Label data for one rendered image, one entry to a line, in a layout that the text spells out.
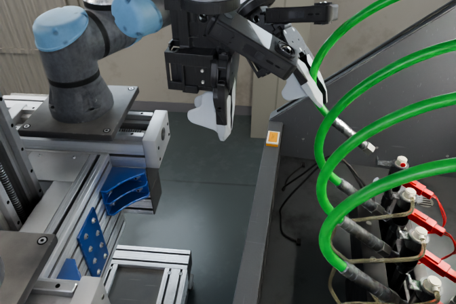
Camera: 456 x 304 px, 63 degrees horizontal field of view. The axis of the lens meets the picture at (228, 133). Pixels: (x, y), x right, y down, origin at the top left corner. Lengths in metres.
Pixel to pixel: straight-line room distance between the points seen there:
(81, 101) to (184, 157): 1.53
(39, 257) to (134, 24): 0.40
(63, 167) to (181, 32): 0.59
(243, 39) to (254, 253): 0.42
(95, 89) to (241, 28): 0.55
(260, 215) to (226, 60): 0.42
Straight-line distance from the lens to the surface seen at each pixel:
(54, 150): 1.04
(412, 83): 1.01
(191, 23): 0.47
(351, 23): 0.62
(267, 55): 0.45
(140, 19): 0.63
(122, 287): 1.61
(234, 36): 0.45
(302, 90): 0.65
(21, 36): 2.92
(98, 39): 0.91
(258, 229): 0.77
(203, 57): 0.45
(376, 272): 0.72
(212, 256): 1.89
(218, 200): 2.11
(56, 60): 0.89
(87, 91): 0.93
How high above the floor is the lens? 1.55
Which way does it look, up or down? 37 degrees down
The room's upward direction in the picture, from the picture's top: straight up
